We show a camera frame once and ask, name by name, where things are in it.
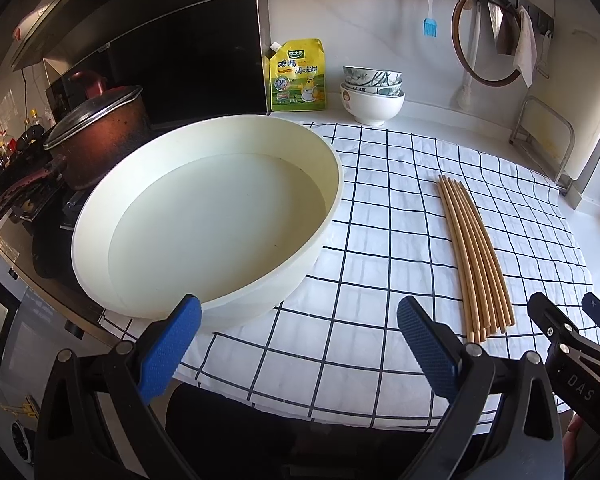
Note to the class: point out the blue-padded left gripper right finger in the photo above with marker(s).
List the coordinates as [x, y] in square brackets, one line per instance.
[435, 347]

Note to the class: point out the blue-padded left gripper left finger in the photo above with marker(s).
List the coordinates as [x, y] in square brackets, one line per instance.
[160, 348]

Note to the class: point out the person's right hand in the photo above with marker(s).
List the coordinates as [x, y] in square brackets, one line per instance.
[573, 445]

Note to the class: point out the white black-checked cloth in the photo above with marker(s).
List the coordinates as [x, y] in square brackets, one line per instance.
[332, 350]

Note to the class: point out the large white round basin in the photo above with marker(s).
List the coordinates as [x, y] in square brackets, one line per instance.
[232, 210]

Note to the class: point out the metal dish rack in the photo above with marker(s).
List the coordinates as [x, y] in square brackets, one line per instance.
[546, 138]

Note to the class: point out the brown cooking pot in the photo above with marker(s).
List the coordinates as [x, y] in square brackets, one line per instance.
[92, 152]

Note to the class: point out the white ceramic bowl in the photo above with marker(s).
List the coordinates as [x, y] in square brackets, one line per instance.
[370, 109]

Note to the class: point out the glass pot lid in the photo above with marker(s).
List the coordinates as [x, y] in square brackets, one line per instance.
[89, 112]

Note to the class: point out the white hanging towel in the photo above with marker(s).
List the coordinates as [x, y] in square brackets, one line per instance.
[525, 54]

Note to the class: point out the blue patterned bowl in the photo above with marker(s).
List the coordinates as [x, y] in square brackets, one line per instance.
[370, 77]
[393, 90]

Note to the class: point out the yellow seasoning pouch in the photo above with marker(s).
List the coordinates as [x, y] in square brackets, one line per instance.
[296, 76]

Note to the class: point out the blue silicone brush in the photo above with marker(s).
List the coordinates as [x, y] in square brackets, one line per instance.
[429, 25]

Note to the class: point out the brown round hoop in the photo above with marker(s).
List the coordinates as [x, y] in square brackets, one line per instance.
[508, 8]

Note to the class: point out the black range hood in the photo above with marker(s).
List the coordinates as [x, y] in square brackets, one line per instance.
[120, 5]

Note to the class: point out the dark pan with handle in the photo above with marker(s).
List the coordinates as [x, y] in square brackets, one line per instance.
[56, 166]

